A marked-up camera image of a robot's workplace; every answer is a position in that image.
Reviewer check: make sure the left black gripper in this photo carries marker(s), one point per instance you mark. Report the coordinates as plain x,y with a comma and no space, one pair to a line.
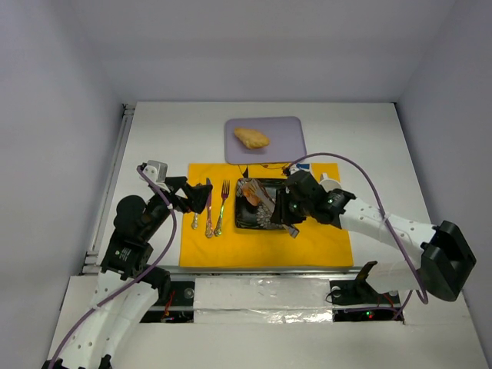
181,194

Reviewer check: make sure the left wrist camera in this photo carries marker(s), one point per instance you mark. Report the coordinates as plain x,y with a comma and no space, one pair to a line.
155,171

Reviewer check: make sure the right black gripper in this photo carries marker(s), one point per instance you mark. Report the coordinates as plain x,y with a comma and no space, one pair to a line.
284,207

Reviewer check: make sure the iridescent fork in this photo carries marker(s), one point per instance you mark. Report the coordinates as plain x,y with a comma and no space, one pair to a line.
225,191

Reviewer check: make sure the aluminium side rail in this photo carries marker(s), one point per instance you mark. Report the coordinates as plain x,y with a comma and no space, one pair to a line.
90,262

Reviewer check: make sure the white mug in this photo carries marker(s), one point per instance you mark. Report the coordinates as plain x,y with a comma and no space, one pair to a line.
327,183

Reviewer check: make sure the iridescent spoon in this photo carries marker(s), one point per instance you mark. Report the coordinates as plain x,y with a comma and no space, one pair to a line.
195,220

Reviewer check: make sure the iridescent purple knife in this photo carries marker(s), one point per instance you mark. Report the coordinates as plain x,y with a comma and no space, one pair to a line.
209,226

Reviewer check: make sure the foil covered front block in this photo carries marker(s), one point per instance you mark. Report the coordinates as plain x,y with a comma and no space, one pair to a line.
262,300

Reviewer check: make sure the yellow cloth placemat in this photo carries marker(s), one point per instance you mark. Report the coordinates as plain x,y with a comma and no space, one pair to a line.
316,245

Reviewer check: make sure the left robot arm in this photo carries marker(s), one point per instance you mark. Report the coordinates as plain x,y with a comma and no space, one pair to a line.
127,285

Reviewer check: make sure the lilac plastic tray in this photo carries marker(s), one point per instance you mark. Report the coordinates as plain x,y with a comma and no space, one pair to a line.
286,140

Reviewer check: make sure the black floral square plate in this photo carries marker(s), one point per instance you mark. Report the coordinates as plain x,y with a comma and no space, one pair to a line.
249,216

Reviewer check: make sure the steel serving tongs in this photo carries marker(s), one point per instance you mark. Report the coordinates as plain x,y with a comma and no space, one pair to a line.
265,200

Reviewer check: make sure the aluminium front rail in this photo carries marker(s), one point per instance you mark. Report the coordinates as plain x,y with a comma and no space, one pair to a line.
238,271

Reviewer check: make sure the large yellow bread piece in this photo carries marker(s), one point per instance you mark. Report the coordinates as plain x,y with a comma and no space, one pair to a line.
251,138

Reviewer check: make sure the small brown bread piece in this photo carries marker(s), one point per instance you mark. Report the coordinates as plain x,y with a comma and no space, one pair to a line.
250,196

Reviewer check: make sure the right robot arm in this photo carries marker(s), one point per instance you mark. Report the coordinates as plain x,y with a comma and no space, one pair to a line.
437,258

